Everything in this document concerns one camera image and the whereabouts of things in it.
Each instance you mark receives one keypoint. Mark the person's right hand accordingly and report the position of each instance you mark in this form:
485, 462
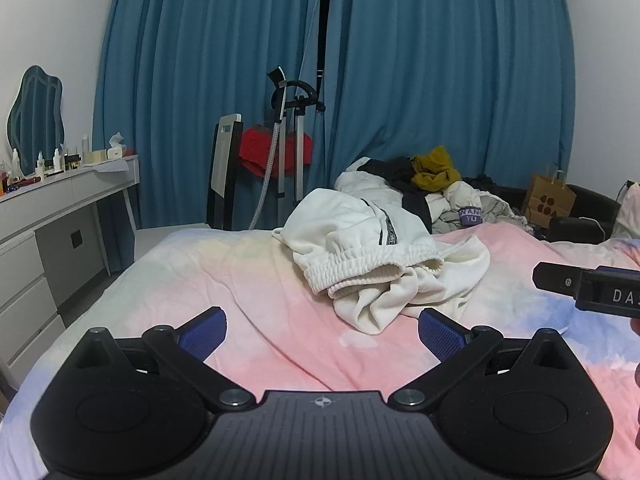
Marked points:
637, 410

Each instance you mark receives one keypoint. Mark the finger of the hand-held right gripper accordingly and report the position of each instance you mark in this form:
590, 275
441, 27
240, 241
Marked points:
557, 279

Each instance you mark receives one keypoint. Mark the white sweatpants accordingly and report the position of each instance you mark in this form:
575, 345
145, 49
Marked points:
350, 240

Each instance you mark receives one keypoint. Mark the dark clothes pile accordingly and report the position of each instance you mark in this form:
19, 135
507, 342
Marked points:
482, 184

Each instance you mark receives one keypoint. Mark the pastel tie-dye pillow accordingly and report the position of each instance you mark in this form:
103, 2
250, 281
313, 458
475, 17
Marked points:
629, 217

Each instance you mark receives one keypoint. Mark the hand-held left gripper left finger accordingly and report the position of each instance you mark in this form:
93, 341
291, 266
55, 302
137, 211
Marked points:
202, 335

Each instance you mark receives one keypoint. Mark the dark cosmetic bottles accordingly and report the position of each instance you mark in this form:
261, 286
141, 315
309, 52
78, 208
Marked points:
72, 161

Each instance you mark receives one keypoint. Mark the red garment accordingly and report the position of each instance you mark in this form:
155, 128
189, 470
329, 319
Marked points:
255, 152

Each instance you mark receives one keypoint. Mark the garment steamer stand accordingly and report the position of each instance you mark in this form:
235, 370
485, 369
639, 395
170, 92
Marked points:
282, 125

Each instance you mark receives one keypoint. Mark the mustard yellow garment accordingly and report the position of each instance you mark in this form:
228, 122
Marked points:
435, 167

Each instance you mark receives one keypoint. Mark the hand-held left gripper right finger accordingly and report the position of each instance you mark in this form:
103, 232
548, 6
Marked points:
442, 335

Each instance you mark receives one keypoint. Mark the white bottle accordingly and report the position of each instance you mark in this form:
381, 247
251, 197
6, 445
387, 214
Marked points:
85, 149
39, 166
15, 164
57, 160

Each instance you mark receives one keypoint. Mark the beige box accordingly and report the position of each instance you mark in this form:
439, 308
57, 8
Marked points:
95, 156

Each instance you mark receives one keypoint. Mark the black and white chair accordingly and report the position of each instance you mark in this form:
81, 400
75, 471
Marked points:
222, 170

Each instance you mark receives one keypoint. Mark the pastel tie-dye duvet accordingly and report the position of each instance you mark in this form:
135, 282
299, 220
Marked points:
280, 320

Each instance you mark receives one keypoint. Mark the wavy wall mirror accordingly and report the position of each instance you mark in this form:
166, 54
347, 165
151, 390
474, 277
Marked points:
35, 110

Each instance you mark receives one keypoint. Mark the blue curtain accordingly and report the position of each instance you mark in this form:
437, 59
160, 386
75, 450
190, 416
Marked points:
450, 60
200, 60

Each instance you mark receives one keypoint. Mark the white dressing desk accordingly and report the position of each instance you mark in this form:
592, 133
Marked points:
55, 210

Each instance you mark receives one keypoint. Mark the white tissue box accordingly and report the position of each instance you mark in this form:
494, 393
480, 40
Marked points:
115, 152

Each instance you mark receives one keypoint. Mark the brown paper bag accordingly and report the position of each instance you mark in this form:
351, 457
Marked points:
547, 205

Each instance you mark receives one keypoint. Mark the black garment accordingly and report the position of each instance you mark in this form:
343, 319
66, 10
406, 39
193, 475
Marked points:
395, 170

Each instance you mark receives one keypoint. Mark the black footstool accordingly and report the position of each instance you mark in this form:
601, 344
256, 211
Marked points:
570, 232

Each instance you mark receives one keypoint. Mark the black armchair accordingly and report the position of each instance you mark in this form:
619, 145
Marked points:
595, 200

